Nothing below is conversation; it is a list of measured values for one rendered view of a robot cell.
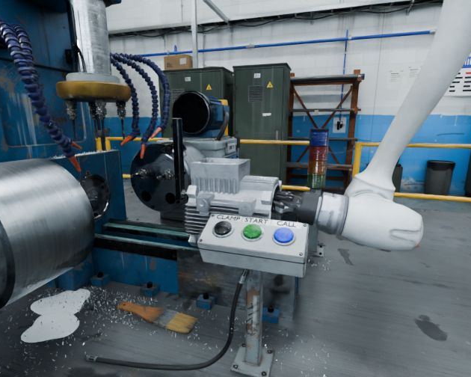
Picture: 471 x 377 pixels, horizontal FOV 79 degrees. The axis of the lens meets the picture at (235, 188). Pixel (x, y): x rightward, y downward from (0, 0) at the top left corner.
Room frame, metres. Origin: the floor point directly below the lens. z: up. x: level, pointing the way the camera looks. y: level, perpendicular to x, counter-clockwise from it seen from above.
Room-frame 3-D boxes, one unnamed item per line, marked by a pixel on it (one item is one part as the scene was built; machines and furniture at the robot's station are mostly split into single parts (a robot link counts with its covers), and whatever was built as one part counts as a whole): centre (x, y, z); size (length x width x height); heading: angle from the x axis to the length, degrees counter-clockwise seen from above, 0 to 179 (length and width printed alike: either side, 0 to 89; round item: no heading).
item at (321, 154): (0.91, -0.27, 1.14); 0.06 x 0.06 x 0.04
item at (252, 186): (0.68, 0.00, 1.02); 0.20 x 0.19 x 0.19; 72
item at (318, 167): (0.91, -0.27, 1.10); 0.06 x 0.06 x 0.04
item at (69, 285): (0.71, 0.44, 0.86); 0.07 x 0.06 x 0.12; 162
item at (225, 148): (1.36, 0.16, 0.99); 0.35 x 0.31 x 0.37; 162
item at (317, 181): (0.91, -0.27, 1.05); 0.06 x 0.06 x 0.04
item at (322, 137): (0.91, -0.27, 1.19); 0.06 x 0.06 x 0.04
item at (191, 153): (1.11, 0.24, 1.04); 0.41 x 0.25 x 0.25; 162
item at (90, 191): (0.82, 0.43, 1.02); 0.15 x 0.02 x 0.15; 162
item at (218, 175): (0.70, 0.03, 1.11); 0.12 x 0.11 x 0.07; 72
